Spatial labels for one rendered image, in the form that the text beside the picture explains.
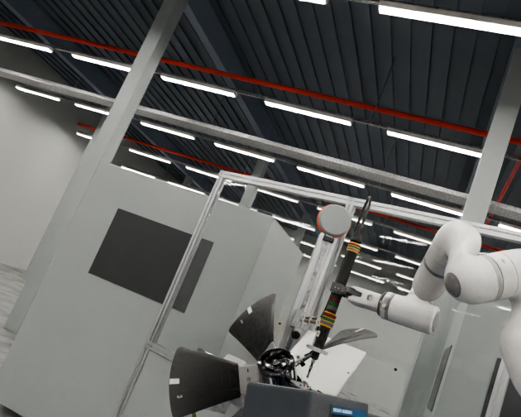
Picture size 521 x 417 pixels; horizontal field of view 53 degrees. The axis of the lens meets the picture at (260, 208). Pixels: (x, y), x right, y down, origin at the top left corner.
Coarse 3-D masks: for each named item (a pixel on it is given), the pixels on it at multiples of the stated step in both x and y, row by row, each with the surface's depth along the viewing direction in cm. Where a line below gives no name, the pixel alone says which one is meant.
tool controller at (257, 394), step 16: (256, 384) 78; (256, 400) 77; (272, 400) 76; (288, 400) 75; (304, 400) 74; (320, 400) 76; (336, 400) 81; (352, 400) 88; (256, 416) 76; (272, 416) 75; (288, 416) 74; (304, 416) 73; (320, 416) 76; (336, 416) 80; (352, 416) 87
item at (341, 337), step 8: (352, 328) 185; (360, 328) 181; (336, 336) 185; (344, 336) 177; (352, 336) 173; (360, 336) 171; (368, 336) 170; (376, 336) 169; (328, 344) 172; (336, 344) 168
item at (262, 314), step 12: (264, 300) 193; (252, 312) 192; (264, 312) 188; (240, 324) 193; (252, 324) 188; (264, 324) 183; (240, 336) 190; (252, 336) 185; (264, 336) 180; (252, 348) 182; (264, 348) 177
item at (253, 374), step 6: (240, 366) 168; (246, 366) 167; (252, 366) 167; (240, 372) 167; (246, 372) 167; (252, 372) 167; (240, 378) 167; (246, 378) 167; (252, 378) 167; (258, 378) 166; (240, 384) 166; (246, 384) 166
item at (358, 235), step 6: (360, 228) 171; (354, 234) 170; (360, 234) 169; (354, 240) 172; (360, 240) 169; (318, 330) 164; (324, 330) 163; (318, 336) 163; (324, 336) 162; (318, 342) 162; (324, 342) 163; (312, 354) 162; (318, 354) 162
